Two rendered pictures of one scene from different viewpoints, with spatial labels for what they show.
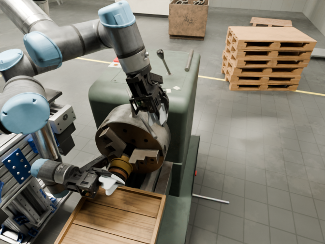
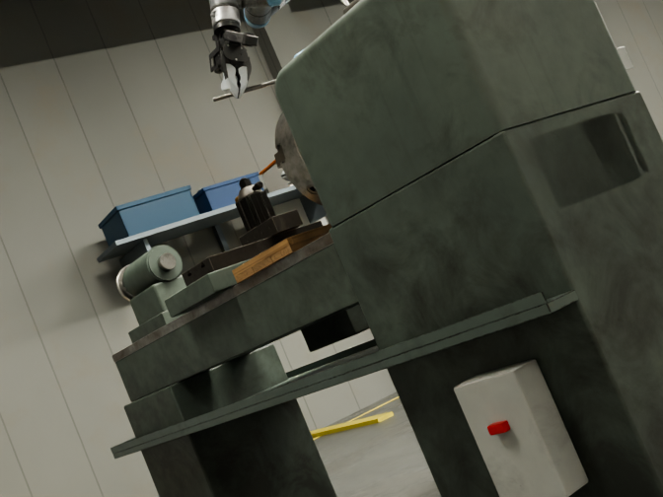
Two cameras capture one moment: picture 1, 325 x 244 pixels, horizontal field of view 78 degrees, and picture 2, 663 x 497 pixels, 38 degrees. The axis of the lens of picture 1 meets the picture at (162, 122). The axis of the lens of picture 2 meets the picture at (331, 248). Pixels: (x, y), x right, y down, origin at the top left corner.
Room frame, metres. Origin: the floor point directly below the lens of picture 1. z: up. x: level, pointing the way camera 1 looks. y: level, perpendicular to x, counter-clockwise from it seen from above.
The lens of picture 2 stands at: (2.05, -1.88, 0.65)
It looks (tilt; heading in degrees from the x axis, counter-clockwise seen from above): 4 degrees up; 128
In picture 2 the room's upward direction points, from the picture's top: 23 degrees counter-clockwise
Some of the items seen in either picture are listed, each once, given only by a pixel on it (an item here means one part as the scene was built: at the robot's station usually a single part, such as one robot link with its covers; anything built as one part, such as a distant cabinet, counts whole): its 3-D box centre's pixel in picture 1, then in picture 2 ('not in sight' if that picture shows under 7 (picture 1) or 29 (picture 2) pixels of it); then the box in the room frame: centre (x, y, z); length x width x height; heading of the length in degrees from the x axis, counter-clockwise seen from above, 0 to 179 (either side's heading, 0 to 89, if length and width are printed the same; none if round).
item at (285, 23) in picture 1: (270, 22); not in sight; (7.08, -3.52, 0.05); 1.24 x 0.83 x 0.11; 68
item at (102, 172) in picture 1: (101, 174); not in sight; (0.44, 0.23, 1.10); 0.09 x 0.02 x 0.05; 76
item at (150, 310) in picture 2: not in sight; (158, 291); (-0.53, 0.41, 1.01); 0.30 x 0.20 x 0.29; 166
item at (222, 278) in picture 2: not in sight; (258, 271); (0.05, 0.31, 0.90); 0.53 x 0.30 x 0.06; 76
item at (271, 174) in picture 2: not in sight; (297, 173); (-2.21, 3.56, 1.78); 0.42 x 0.35 x 0.23; 71
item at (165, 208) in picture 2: not in sight; (149, 219); (-2.60, 2.41, 1.77); 0.54 x 0.40 x 0.21; 71
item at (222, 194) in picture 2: not in sight; (226, 198); (-2.41, 2.97, 1.75); 0.45 x 0.33 x 0.18; 71
